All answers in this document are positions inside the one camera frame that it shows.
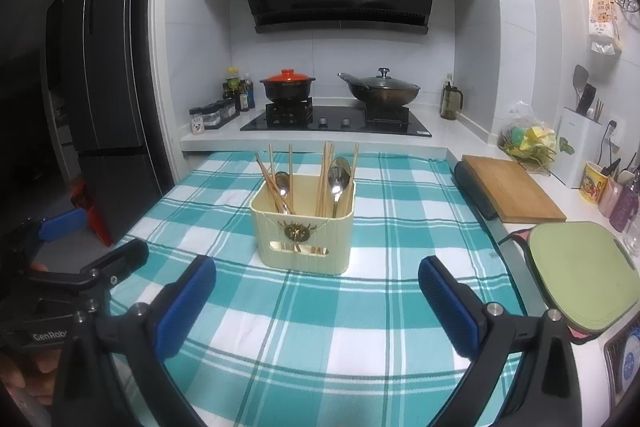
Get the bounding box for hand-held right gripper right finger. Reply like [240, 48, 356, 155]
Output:
[417, 255, 583, 427]

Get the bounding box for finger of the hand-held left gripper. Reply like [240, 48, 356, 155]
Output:
[37, 208, 88, 243]
[80, 238, 151, 288]

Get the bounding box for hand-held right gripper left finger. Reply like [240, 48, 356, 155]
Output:
[50, 254, 218, 427]

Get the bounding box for cream utensil holder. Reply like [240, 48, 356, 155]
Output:
[250, 173, 357, 276]

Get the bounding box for metal spoon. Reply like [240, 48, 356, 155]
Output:
[274, 171, 296, 215]
[327, 158, 346, 218]
[336, 157, 352, 198]

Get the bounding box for group of wooden chopsticks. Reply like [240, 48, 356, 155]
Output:
[255, 141, 361, 258]

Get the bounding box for person's left hand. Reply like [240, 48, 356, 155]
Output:
[0, 347, 56, 408]

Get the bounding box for red stool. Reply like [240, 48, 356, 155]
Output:
[70, 184, 115, 248]

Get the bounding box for teal checked tablecloth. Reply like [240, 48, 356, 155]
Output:
[107, 151, 528, 427]

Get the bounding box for black rounded tray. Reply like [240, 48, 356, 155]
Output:
[452, 161, 501, 222]

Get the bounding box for wooden cutting board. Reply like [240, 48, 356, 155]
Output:
[461, 154, 567, 224]

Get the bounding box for green cutting board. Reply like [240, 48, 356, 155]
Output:
[527, 221, 640, 335]

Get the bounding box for dark refrigerator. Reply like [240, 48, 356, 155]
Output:
[45, 0, 171, 253]

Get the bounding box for metal dish rack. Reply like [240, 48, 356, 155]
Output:
[602, 322, 640, 408]

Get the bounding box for clear bag of yellow sponges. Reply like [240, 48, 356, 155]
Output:
[499, 101, 558, 172]

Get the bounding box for yellow printed mug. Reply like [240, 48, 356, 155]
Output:
[580, 161, 608, 205]

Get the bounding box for blue and white plate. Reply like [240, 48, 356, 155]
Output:
[620, 329, 640, 388]

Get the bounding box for pink cup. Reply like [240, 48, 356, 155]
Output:
[598, 179, 626, 218]

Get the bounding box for white leaf print utensil box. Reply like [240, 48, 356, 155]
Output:
[555, 107, 603, 188]

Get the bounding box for dark green water jug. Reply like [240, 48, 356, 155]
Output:
[440, 79, 465, 121]

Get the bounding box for dark sauce bottle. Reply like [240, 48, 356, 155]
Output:
[239, 73, 256, 112]

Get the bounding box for purple soap bottle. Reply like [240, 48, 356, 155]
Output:
[609, 172, 640, 233]

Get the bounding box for yellow capped oil bottle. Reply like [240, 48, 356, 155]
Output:
[223, 67, 242, 100]

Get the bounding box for black glass cooktop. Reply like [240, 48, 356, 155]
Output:
[240, 104, 433, 138]

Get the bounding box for black wok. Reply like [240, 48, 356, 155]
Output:
[337, 72, 422, 108]

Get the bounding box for dark wok lid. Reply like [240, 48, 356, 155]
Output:
[345, 67, 421, 92]

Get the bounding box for red lidded black clay pot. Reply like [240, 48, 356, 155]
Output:
[259, 68, 316, 104]

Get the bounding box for grey spatula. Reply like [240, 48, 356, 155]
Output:
[572, 64, 590, 100]

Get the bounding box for black handled knives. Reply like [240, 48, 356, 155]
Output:
[575, 83, 598, 118]

